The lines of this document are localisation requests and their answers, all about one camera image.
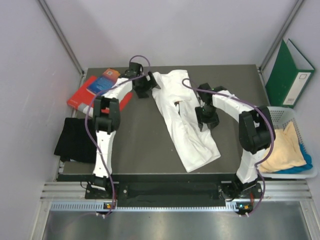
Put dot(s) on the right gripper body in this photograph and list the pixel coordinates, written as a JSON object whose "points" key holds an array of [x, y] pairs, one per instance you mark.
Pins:
{"points": [[206, 114]]}

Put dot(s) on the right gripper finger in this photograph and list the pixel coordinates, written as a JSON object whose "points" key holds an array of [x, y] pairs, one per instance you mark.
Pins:
{"points": [[201, 124], [214, 122]]}

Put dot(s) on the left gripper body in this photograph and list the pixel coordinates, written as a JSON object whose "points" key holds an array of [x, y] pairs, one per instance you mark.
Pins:
{"points": [[143, 84]]}

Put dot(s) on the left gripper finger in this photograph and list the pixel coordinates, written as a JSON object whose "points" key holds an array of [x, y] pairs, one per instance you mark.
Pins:
{"points": [[152, 81], [143, 93]]}

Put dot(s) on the white flower print t-shirt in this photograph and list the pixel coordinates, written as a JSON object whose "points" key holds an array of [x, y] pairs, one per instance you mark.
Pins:
{"points": [[176, 103]]}

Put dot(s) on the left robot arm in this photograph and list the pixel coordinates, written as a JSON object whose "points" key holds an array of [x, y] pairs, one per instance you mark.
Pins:
{"points": [[107, 119]]}

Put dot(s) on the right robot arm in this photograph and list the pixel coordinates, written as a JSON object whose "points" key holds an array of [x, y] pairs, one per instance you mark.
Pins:
{"points": [[255, 132]]}

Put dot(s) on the small blue orange book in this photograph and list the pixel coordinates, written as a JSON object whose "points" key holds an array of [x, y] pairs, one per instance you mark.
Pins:
{"points": [[104, 82]]}

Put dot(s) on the large red book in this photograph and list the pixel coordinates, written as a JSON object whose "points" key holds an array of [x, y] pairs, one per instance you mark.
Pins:
{"points": [[82, 98]]}

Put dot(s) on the white plastic basket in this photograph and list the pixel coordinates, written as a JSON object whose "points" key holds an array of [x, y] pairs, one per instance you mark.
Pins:
{"points": [[280, 117]]}

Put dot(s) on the peach orange t-shirt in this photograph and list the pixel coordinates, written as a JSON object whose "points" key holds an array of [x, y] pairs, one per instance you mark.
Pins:
{"points": [[286, 153]]}

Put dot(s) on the folded black t-shirt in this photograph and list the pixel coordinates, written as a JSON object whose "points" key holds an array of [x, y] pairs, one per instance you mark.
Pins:
{"points": [[74, 142]]}

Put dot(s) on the green lever arch binder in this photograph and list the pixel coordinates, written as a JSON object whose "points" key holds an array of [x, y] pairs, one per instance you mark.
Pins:
{"points": [[290, 75]]}

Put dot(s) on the teal blue t-shirt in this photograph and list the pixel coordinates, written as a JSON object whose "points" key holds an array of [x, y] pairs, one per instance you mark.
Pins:
{"points": [[299, 169]]}

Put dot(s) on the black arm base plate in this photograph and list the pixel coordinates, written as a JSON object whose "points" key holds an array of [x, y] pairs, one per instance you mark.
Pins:
{"points": [[157, 193]]}

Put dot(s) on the grey slotted cable duct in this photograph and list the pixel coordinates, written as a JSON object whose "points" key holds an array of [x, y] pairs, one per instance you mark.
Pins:
{"points": [[72, 206]]}

